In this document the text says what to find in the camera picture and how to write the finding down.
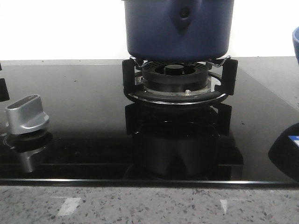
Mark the dark blue cooking pot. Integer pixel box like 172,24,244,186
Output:
124,0,234,62

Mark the light blue plastic bowl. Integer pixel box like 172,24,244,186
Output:
292,27,299,62

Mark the black pot support grate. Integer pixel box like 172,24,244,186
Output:
122,56,238,105

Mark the black left pot support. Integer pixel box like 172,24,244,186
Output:
0,78,10,102

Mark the black round gas burner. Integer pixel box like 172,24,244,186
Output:
135,62,211,97

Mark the black glass stove top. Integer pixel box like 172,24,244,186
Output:
0,57,299,188

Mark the silver stove control knob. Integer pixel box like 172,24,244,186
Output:
5,94,50,135

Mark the blue white stove label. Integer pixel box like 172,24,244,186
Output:
288,135,299,147

